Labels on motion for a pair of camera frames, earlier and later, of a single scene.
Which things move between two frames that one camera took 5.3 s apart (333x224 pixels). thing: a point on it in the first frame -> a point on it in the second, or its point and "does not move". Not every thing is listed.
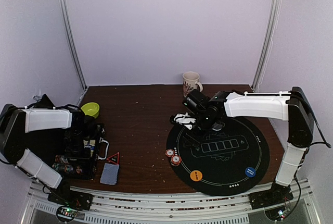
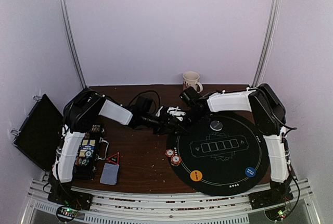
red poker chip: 169,152 does not move
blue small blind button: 250,171 does not move
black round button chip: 217,127 does not move
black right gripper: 199,129 -> 186,119
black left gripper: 85,156 -> 163,123
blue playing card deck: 110,174 does not move
